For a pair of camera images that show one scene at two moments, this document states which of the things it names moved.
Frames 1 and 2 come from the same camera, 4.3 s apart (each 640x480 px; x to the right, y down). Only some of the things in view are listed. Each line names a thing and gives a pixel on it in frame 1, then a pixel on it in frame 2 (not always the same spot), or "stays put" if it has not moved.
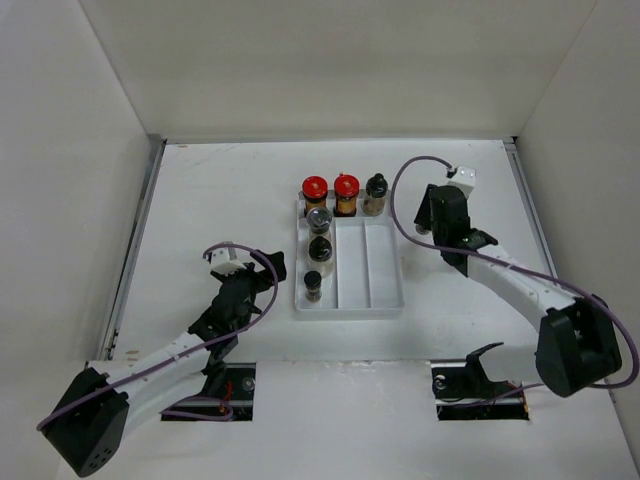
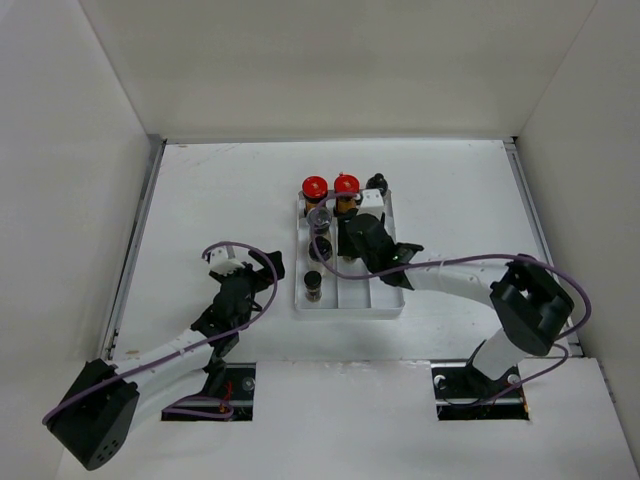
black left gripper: [258, 276] stays put
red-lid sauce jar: [346, 189] stays put
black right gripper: [422, 217] to [345, 240]
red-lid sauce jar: [314, 191] stays put
